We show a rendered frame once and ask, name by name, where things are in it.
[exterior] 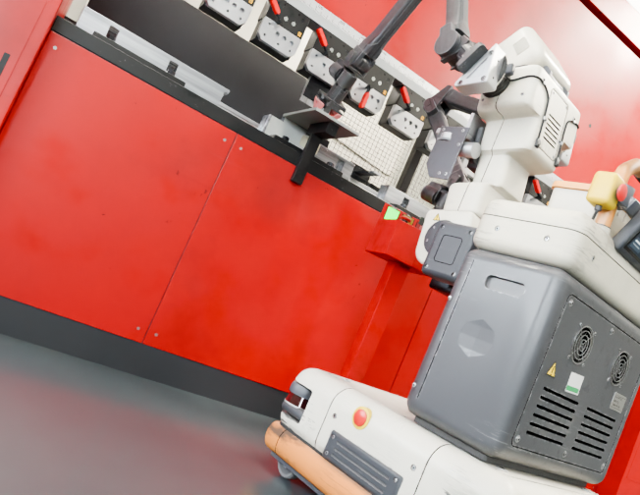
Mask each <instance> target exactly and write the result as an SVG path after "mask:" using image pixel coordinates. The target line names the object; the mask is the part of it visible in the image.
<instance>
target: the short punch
mask: <svg viewBox="0 0 640 495"><path fill-rule="evenodd" d="M319 89H321V90H322V91H324V92H325V93H328V92H329V90H330V88H329V87H327V86H326V85H324V84H323V83H321V82H319V81H317V80H316V79H314V78H313V77H309V78H308V80H307V82H306V84H305V87H304V89H303V91H302V93H301V98H300V100H301V101H302V102H304V103H306V104H307V105H309V106H310V107H312V108H313V104H314V98H315V96H316V94H317V95H319V96H320V97H321V94H318V91H319Z"/></svg>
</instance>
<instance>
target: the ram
mask: <svg viewBox="0 0 640 495"><path fill-rule="evenodd" d="M286 1H287V2H288V3H290V4H291V5H293V6H294V7H296V8H297V9H298V10H300V11H301V12H302V13H303V14H305V15H306V16H307V17H309V18H310V22H309V24H308V26H307V27H308V28H310V29H311V30H312V31H314V30H316V29H318V28H321V27H323V28H325V29H326V30H328V31H329V32H331V33H332V34H333V35H335V36H336V37H338V38H339V39H340V40H342V41H343V42H345V43H346V44H348V45H349V46H350V47H352V48H354V47H355V46H356V45H357V44H358V45H359V44H360V43H359V42H357V41H356V40H354V39H353V38H352V37H350V36H349V35H347V34H346V33H345V32H343V31H342V30H340V29H339V28H338V27H336V26H334V25H333V24H332V23H330V22H329V21H327V20H326V19H325V18H323V17H322V16H320V15H319V14H318V13H316V12H315V11H313V10H312V9H310V8H309V7H308V6H306V5H305V4H303V3H302V2H301V1H299V0H286ZM314 1H316V2H317V3H319V4H320V5H321V6H323V7H324V8H325V9H327V10H328V11H330V12H331V13H332V14H334V15H335V16H337V17H338V18H339V19H341V20H342V21H343V22H345V23H346V24H348V25H349V26H350V27H352V28H353V29H355V30H356V31H358V32H359V33H360V34H362V35H363V36H365V37H367V36H368V35H369V34H370V33H371V32H372V31H373V30H374V29H375V28H376V27H377V25H378V24H380V23H381V21H382V20H383V19H384V18H385V16H386V15H387V14H388V13H389V11H390V10H391V9H392V8H393V6H394V5H395V4H396V3H397V1H398V0H314ZM446 7H447V0H422V1H421V3H420V4H419V5H418V6H417V8H416V9H415V10H414V11H413V12H412V14H411V15H410V16H409V17H408V18H407V20H406V21H405V22H404V23H403V25H402V26H401V27H400V28H399V30H398V31H397V32H396V33H395V34H394V36H393V37H392V38H391V39H390V41H389V42H388V43H387V44H386V46H385V47H384V49H383V50H384V51H385V52H387V53H388V54H389V55H391V56H392V57H394V58H395V59H396V60H398V61H399V62H401V63H402V64H403V65H405V66H406V67H407V68H409V69H410V70H411V71H412V72H413V73H415V74H416V75H417V76H419V77H420V78H422V79H423V80H424V81H426V82H427V83H429V84H430V85H432V86H433V87H434V88H436V89H437V90H442V89H443V88H444V87H446V86H447V85H448V84H449V85H452V86H453V89H456V90H458V89H457V88H456V87H455V86H454V84H455V82H456V81H457V80H458V79H459V78H460V77H461V76H462V73H460V72H458V71H456V70H452V71H451V70H450V68H451V66H450V64H449V63H446V64H443V63H442V62H441V61H440V60H441V57H440V56H439V55H438V54H437V53H436V52H435V50H434V45H435V42H436V40H437V38H438V37H439V35H440V28H441V27H442V26H444V25H445V24H446ZM524 27H530V28H533V29H534V30H535V31H536V33H537V34H538V35H539V36H540V38H541V39H542V40H543V41H544V43H545V44H546V45H547V46H548V48H549V49H550V50H551V52H552V53H553V54H554V55H555V57H556V58H557V59H558V60H559V62H560V65H561V66H562V68H563V70H564V72H565V74H566V75H567V77H568V79H569V81H570V90H569V96H568V99H569V100H570V101H571V103H572V104H573V105H574V106H575V107H576V109H577V110H578V111H579V113H580V119H579V123H578V126H579V129H577V131H576V140H575V143H574V144H573V148H572V151H571V155H570V159H569V163H568V165H567V166H565V167H558V168H556V169H555V171H554V172H553V173H554V174H555V175H557V176H558V177H559V178H561V179H562V180H564V181H567V182H575V183H584V184H591V183H592V181H593V178H594V176H595V174H596V173H597V172H598V171H604V172H614V171H615V170H616V168H617V167H618V166H619V165H620V164H622V163H624V162H626V161H629V160H631V159H634V158H638V159H640V59H639V58H638V57H637V56H636V55H635V54H634V53H633V52H632V51H631V50H630V49H629V48H628V47H627V46H625V45H624V44H623V43H622V42H621V41H620V40H619V39H618V38H617V37H616V36H615V35H614V34H613V33H612V32H611V31H610V30H609V29H608V28H607V27H606V26H605V25H604V24H603V23H602V22H601V21H600V20H599V19H598V18H597V17H596V16H594V15H593V14H592V13H591V12H590V11H589V10H588V9H587V8H586V7H585V6H584V5H583V4H582V3H581V2H580V1H579V0H468V28H469V32H470V40H471V41H472V42H476V43H478V42H482V43H483V44H485V45H486V47H487V48H488V50H490V49H491V48H492V47H493V46H494V45H495V44H498V45H499V44H501V43H502V42H503V41H505V40H506V39H507V38H509V37H510V36H511V35H513V34H514V33H515V32H517V31H518V30H519V29H521V28H524ZM375 64H376V65H377V66H379V67H380V68H382V69H383V70H385V71H386V72H387V73H389V74H390V75H392V76H393V77H395V79H394V81H393V83H392V86H398V85H403V84H405V85H406V86H408V87H409V88H411V89H412V90H413V91H415V92H416V93H418V94H419V95H421V96H422V97H423V98H425V99H427V98H430V97H432V96H433V95H432V94H431V93H429V92H428V91H426V90H425V89H424V88H422V87H421V86H419V85H418V84H417V83H415V82H413V81H412V80H411V79H409V78H408V77H406V76H405V75H403V74H402V73H401V72H399V71H398V70H396V69H395V68H394V67H392V66H391V65H389V64H388V63H387V62H385V61H384V60H382V59H381V58H380V57H378V59H377V60H376V63H375ZM458 91H459V90H458ZM459 92H460V91H459ZM627 184H628V185H630V186H631V187H633V188H634V189H635V194H634V196H633V197H634V198H636V199H637V200H638V201H639V203H640V183H639V182H638V181H637V180H636V179H635V177H634V176H633V175H632V176H630V178H629V180H628V183H627Z"/></svg>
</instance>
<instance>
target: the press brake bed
mask: <svg viewBox="0 0 640 495"><path fill-rule="evenodd" d="M294 169H295V165H294V164H292V163H291V162H289V161H287V160H286V159H284V158H282V157H280V156H278V155H276V154H275V153H273V152H271V151H269V150H267V149H266V148H264V147H262V146H260V145H258V144H257V143H255V142H253V141H251V140H249V139H248V138H246V137H243V136H241V135H240V134H238V133H236V132H234V131H232V130H231V129H229V128H227V127H225V126H223V125H222V124H220V123H218V122H216V121H214V120H213V119H211V118H209V117H207V116H205V115H204V114H202V113H200V112H198V111H196V110H195V109H193V108H191V107H189V106H187V105H186V104H184V103H182V102H181V101H179V100H178V99H176V98H174V97H172V96H170V95H169V94H167V93H165V92H163V91H161V90H160V89H158V88H156V87H154V86H152V85H151V84H149V83H147V82H144V81H143V80H141V79H139V78H137V77H135V76H133V75H132V74H130V73H128V72H126V71H124V70H123V69H121V68H119V67H117V66H115V65H114V64H112V63H110V62H108V61H106V60H105V59H103V58H101V57H99V56H97V55H96V54H94V53H92V52H90V51H88V50H87V49H85V48H83V47H81V46H79V45H78V44H76V43H74V42H72V41H70V40H69V39H68V38H66V37H64V36H62V35H61V34H59V33H57V32H55V31H53V30H52V29H51V30H50V32H49V34H48V36H47V38H46V40H45V42H44V44H43V46H42V48H41V50H40V52H39V54H38V56H37V58H36V60H35V62H34V64H33V66H32V68H31V70H30V72H29V74H28V77H27V80H26V82H25V84H24V86H23V88H22V90H21V92H20V94H19V96H18V98H17V100H16V102H15V104H14V106H13V108H12V110H11V112H10V114H9V116H8V118H7V120H6V122H5V124H4V126H3V128H2V130H1V132H0V334H4V335H7V336H10V337H13V338H17V339H20V340H23V341H26V342H29V343H33V344H36V345H38V346H41V347H45V348H48V349H51V350H54V351H57V352H61V353H64V354H67V355H70V356H74V357H77V358H82V359H85V360H89V361H92V362H95V363H98V364H102V365H105V366H108V367H111V368H114V369H118V370H121V371H124V372H126V373H130V374H133V375H136V376H139V377H142V378H146V379H149V380H152V381H155V382H159V383H162V384H165V385H168V386H171V387H175V388H178V389H181V390H184V391H188V392H191V393H193V394H196V395H199V396H203V397H206V398H209V399H212V400H216V401H219V402H222V403H225V404H228V405H232V406H235V407H238V408H241V409H245V410H248V411H251V412H254V413H260V414H263V415H266V416H269V417H273V418H276V419H278V420H281V412H282V410H283V408H282V403H283V401H284V400H285V398H286V397H287V395H288V394H289V392H290V390H289V389H290V386H291V384H292V383H293V382H294V381H296V380H295V379H296V377H297V376H298V375H299V374H300V373H301V372H302V371H303V370H305V369H308V368H318V369H321V370H324V371H327V372H330V373H333V374H336V375H339V376H340V373H341V371H342V369H343V366H344V364H345V362H346V359H347V355H348V353H349V351H350V348H351V346H352V344H353V341H354V339H355V337H356V334H357V332H358V330H359V327H360V325H361V322H362V320H363V318H364V315H365V313H366V311H367V308H368V306H369V305H370V302H371V300H372V297H373V295H374V293H375V290H376V288H377V286H378V283H379V281H380V279H381V276H382V274H383V272H384V269H385V267H386V264H387V262H388V261H386V260H384V259H382V258H380V257H378V256H376V255H374V254H372V253H370V252H368V251H365V250H366V247H367V245H368V243H369V240H370V238H371V236H372V233H373V231H374V229H375V226H376V224H377V222H378V219H379V217H380V214H381V212H379V211H377V210H375V209H374V208H372V207H370V206H368V205H366V204H365V203H363V202H361V201H359V200H357V199H356V198H354V197H352V196H350V195H348V194H347V193H345V192H342V191H340V190H339V189H337V188H335V187H333V186H331V185H330V184H328V183H326V182H324V181H322V180H321V179H319V178H317V177H315V176H313V175H312V174H310V173H308V172H307V174H306V176H305V178H304V180H303V183H302V185H298V184H296V183H294V182H292V181H291V177H292V174H293V171H294ZM431 279H432V278H431V277H428V276H423V275H418V274H413V273H410V272H408V274H407V277H406V279H405V281H404V284H403V286H402V288H401V291H400V295H399V297H398V299H397V302H396V304H395V306H394V309H393V311H392V314H391V316H390V318H389V321H388V323H387V325H386V328H385V330H384V333H383V335H382V337H381V340H380V342H379V345H378V347H377V349H376V352H375V354H374V356H373V358H372V360H371V363H370V365H369V367H368V370H367V372H366V374H365V377H364V379H363V382H362V384H365V385H368V386H371V387H374V388H377V389H380V390H383V391H386V392H389V393H392V394H395V395H398V396H401V397H404V398H407V397H408V394H409V392H410V389H411V387H412V383H413V382H414V380H415V377H416V375H417V372H418V370H419V368H420V365H421V363H422V360H423V359H424V356H425V354H426V352H427V349H428V347H429V344H430V342H431V339H432V337H433V335H434V332H435V330H436V327H437V325H438V323H439V320H440V318H441V315H442V313H443V310H444V308H445V306H446V303H447V301H448V297H446V296H445V295H443V294H441V293H439V292H437V291H436V290H434V289H432V288H430V287H429V284H430V282H431Z"/></svg>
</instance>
